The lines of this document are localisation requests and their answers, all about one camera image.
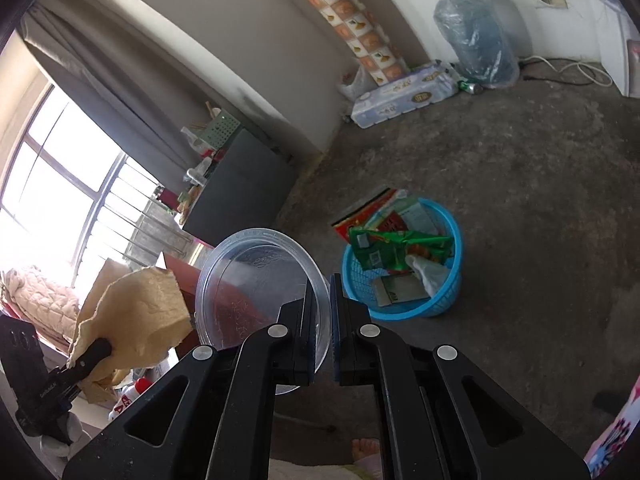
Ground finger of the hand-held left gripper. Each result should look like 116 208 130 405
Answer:
47 337 113 386

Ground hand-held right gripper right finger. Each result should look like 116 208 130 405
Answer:
329 274 592 480

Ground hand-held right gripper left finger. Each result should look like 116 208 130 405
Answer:
62 274 331 480

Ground yellow cloth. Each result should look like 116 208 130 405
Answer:
66 266 193 403

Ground clear plastic bowl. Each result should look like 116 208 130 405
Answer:
195 228 331 393

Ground green snack bag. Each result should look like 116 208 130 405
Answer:
350 227 454 271

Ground white cloth gloves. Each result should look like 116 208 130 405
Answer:
405 255 449 297

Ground blue plastic waste basket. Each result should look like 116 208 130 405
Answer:
341 197 463 319

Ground red snack bag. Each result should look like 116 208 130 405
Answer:
332 187 408 246

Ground person's left hand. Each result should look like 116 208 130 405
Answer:
39 416 85 457

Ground beige padded jacket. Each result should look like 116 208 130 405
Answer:
0 265 81 342

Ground person's bare foot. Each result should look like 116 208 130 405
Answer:
351 437 386 472

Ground pale green packet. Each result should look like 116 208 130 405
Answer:
395 200 442 236

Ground metal window railing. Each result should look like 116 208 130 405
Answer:
75 155 196 271

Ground grey cabinet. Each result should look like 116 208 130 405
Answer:
182 127 301 251

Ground red thermos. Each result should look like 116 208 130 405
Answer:
152 185 183 211

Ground green plastic storage basket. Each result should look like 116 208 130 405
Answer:
200 110 240 153

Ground toilet paper pack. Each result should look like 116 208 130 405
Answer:
350 60 460 128

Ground white plastic bag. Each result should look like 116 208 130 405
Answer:
340 65 373 102

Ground grey curtain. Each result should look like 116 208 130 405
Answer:
22 2 288 176

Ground person's pink patterned clothing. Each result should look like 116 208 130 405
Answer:
585 375 640 480

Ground patterned roll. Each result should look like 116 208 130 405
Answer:
290 0 408 86

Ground blue water jug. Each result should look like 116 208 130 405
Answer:
432 0 521 88

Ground white appliance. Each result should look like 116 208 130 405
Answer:
597 0 640 97

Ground white power cable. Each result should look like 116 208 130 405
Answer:
520 55 613 87

